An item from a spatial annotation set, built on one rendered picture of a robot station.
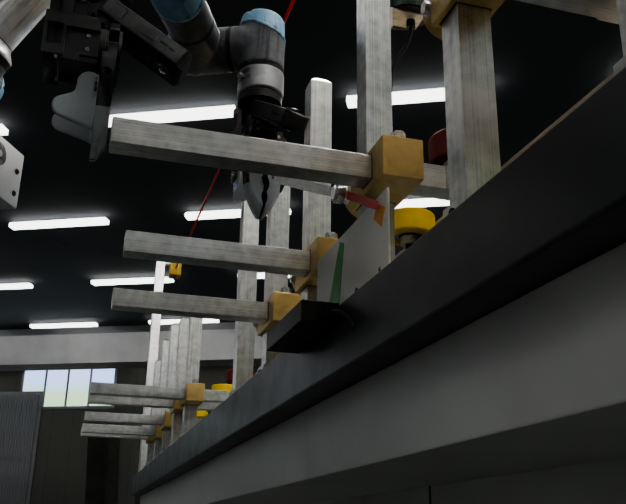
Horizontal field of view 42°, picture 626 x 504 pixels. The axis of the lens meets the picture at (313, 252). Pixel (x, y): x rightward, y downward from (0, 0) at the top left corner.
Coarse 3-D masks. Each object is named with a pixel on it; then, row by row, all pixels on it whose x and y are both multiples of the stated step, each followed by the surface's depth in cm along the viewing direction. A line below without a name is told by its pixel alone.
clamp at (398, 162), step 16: (384, 144) 91; (400, 144) 92; (416, 144) 92; (384, 160) 90; (400, 160) 91; (416, 160) 91; (384, 176) 90; (400, 176) 90; (416, 176) 91; (368, 192) 94; (400, 192) 94; (352, 208) 99
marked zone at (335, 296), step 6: (342, 246) 101; (342, 252) 101; (342, 258) 101; (336, 264) 103; (342, 264) 100; (336, 270) 102; (336, 276) 102; (336, 282) 102; (336, 288) 102; (336, 294) 101; (330, 300) 103; (336, 300) 101
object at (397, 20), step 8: (392, 8) 107; (400, 8) 107; (408, 8) 107; (416, 8) 107; (392, 16) 108; (400, 16) 108; (408, 16) 108; (416, 16) 108; (392, 24) 106; (400, 24) 110; (408, 24) 108; (416, 24) 110; (408, 32) 108; (408, 40) 108; (400, 56) 107; (392, 64) 106; (392, 72) 106; (392, 80) 105
